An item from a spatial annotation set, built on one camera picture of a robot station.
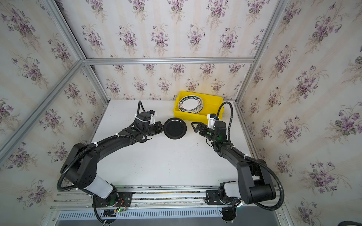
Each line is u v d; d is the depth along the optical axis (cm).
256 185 42
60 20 74
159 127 76
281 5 71
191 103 111
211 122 79
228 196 61
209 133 75
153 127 78
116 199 69
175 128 86
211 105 120
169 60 98
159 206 72
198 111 106
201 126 77
